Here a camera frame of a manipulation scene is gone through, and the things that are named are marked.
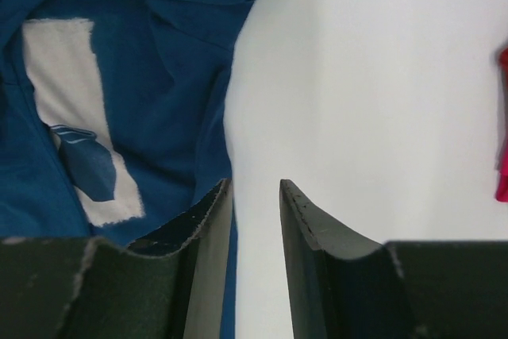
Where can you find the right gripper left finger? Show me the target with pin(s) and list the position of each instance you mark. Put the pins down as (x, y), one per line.
(168, 284)

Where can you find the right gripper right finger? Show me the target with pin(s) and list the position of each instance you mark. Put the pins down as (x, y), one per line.
(344, 285)

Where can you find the navy blue t shirt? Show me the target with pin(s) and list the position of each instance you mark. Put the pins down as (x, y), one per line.
(112, 117)

